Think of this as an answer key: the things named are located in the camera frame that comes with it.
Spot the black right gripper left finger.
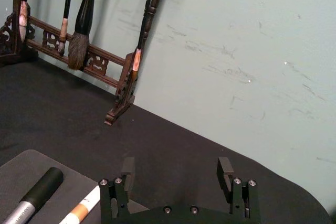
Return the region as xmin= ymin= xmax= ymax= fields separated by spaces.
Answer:
xmin=99 ymin=156 xmax=136 ymax=221

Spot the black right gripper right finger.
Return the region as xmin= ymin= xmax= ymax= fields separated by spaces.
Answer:
xmin=216 ymin=156 xmax=261 ymax=220

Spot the white and orange pen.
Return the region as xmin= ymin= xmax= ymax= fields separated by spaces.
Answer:
xmin=58 ymin=185 xmax=101 ymax=224

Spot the silver marker with black cap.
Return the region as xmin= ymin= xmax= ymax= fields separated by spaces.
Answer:
xmin=0 ymin=167 xmax=65 ymax=224

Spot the black table cloth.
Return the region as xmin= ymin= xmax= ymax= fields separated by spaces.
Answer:
xmin=0 ymin=56 xmax=333 ymax=224

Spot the grey rubber mat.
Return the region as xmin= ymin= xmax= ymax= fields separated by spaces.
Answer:
xmin=0 ymin=149 xmax=150 ymax=224

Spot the dark carved wooden brush rack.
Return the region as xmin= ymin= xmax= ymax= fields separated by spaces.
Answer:
xmin=0 ymin=0 xmax=170 ymax=126

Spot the black brush with pink tip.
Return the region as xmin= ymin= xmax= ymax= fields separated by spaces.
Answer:
xmin=131 ymin=0 xmax=158 ymax=81

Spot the large brush with grey bristles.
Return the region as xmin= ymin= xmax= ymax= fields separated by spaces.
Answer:
xmin=67 ymin=0 xmax=100 ymax=71

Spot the black brush with pale tip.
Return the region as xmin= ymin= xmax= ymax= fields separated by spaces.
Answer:
xmin=17 ymin=0 xmax=29 ymax=43

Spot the thin black brush, tan ferrule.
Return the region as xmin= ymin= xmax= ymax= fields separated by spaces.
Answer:
xmin=58 ymin=0 xmax=76 ymax=57

